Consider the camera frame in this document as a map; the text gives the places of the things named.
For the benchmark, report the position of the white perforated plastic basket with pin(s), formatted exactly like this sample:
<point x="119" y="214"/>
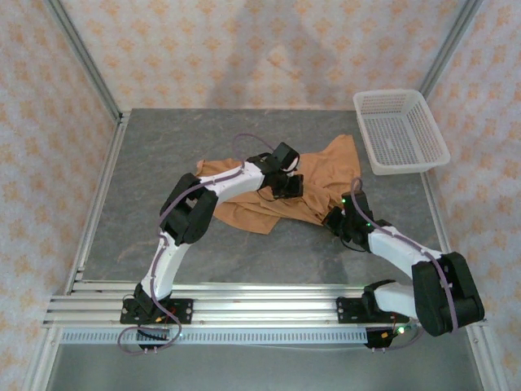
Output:
<point x="403" y="130"/>

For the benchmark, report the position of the aluminium mounting rail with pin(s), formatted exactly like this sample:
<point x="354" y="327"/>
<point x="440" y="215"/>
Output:
<point x="264" y="307"/>

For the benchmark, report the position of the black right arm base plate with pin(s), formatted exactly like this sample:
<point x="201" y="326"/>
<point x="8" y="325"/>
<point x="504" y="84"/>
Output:
<point x="350" y="311"/>

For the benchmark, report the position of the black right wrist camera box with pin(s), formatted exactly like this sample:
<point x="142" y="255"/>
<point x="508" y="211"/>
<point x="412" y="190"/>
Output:
<point x="358" y="205"/>

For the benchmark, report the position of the aluminium frame post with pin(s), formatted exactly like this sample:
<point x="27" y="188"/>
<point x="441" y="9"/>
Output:
<point x="87" y="65"/>
<point x="447" y="49"/>

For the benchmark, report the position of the tan t-shirt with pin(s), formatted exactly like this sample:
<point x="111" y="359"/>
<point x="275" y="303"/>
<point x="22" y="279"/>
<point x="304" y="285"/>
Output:
<point x="325" y="171"/>

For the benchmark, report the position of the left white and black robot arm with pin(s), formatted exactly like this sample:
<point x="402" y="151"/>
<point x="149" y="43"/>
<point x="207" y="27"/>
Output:
<point x="236" y="183"/>

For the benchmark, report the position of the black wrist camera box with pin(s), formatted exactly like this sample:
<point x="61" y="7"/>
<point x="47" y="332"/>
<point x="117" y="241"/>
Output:
<point x="358" y="205"/>
<point x="285" y="156"/>

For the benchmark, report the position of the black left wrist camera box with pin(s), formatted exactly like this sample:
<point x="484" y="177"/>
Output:
<point x="285" y="156"/>

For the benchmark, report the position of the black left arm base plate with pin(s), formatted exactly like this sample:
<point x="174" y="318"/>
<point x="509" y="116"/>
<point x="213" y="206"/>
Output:
<point x="183" y="311"/>

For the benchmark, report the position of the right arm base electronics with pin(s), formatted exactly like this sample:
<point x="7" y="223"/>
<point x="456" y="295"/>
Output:
<point x="386" y="336"/>

